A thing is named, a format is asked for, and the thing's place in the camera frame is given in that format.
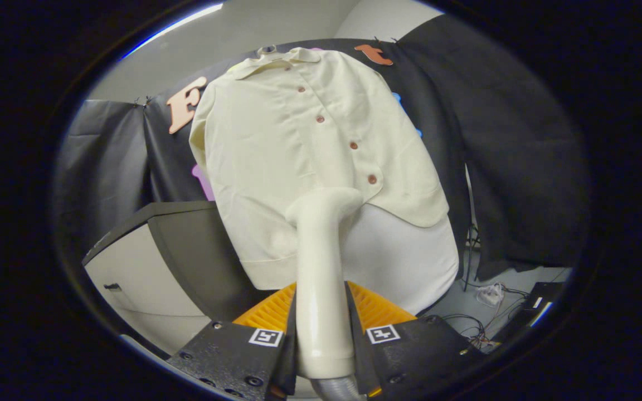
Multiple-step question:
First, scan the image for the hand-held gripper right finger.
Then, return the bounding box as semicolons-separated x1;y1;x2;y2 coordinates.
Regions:
346;281;486;401

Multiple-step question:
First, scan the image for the hanging black cable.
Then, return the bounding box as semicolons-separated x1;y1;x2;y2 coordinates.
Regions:
463;223;482;291

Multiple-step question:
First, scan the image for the tangle of thin cables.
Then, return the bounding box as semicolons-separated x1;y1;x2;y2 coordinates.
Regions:
444;314;495;350

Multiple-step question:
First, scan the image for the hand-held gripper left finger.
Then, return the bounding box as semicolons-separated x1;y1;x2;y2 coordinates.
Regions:
166;281;299;401

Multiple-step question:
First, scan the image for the cream button shirt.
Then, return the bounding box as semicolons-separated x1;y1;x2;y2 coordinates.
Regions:
189;47;450;290

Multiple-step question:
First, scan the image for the white garment steamer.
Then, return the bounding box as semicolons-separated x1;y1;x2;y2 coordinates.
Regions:
285;187;365;401

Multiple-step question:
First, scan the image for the black electronic box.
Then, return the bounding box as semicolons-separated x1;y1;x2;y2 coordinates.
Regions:
499;281;566;343

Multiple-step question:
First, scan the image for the white power adapter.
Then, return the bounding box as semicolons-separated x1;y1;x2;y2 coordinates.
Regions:
477;283;504;307

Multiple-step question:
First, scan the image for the grey cabinet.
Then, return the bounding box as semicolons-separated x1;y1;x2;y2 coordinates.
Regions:
81;200;277;357

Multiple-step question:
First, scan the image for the white ironing board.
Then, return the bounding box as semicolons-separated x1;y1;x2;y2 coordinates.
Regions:
338;203;460;317

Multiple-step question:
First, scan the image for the black backdrop cloth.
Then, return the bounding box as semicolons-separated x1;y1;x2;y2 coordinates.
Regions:
53;14;592;282

